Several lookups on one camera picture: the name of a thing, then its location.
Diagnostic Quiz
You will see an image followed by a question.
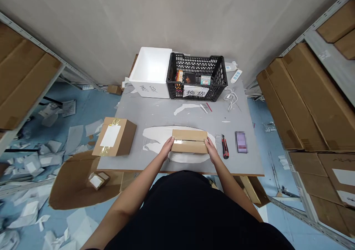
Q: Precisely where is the person's left hand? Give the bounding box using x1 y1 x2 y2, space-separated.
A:
159 137 175 162

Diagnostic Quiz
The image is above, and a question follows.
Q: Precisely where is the person's right hand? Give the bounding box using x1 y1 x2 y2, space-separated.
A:
204 136 220 165

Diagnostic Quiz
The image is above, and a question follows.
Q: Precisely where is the small taped cardboard box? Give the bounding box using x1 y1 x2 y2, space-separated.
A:
170 129 209 154

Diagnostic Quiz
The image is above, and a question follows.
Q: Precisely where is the red black utility knife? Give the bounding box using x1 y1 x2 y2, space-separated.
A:
221 134 230 159

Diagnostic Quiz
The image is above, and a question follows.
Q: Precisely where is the smartphone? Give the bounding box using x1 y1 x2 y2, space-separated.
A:
235 131 248 154

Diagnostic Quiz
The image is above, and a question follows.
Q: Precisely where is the cardboard box with white label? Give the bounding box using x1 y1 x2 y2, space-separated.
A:
92 116 138 157

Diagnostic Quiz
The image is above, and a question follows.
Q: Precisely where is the white paper sign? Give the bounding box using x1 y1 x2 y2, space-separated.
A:
183 85 209 98

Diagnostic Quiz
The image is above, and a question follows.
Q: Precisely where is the person's body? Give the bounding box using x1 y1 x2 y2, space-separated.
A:
105 170 295 250

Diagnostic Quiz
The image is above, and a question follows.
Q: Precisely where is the tiny labelled cardboard box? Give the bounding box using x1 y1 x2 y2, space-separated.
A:
88 171 111 191

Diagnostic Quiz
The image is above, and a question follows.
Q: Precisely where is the dark book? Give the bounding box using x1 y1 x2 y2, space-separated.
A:
183 72 196 86

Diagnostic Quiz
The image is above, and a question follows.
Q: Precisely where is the white foam box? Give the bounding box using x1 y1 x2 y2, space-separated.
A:
128 47 173 99

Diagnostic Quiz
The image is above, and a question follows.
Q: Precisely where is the small plain cardboard box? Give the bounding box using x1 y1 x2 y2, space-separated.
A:
107 84 122 96

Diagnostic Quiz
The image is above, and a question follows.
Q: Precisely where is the black plastic crate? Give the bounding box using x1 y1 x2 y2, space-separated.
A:
166 52 229 100

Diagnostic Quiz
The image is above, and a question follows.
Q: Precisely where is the large open cardboard box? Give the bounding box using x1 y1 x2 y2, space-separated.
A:
48 150 124 210

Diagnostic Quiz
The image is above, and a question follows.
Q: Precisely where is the metal shelf with long cartons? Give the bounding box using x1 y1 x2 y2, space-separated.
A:
245 0 355 249

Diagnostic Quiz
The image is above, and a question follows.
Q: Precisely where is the pile of torn paper scraps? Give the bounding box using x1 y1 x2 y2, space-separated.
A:
0 99 105 250

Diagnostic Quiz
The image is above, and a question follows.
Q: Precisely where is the metal shelf with brown cartons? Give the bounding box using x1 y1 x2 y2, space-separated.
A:
0 11 96 158

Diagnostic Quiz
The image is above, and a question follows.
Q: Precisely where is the white charger cable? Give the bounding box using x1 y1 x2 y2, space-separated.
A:
223 87 242 112

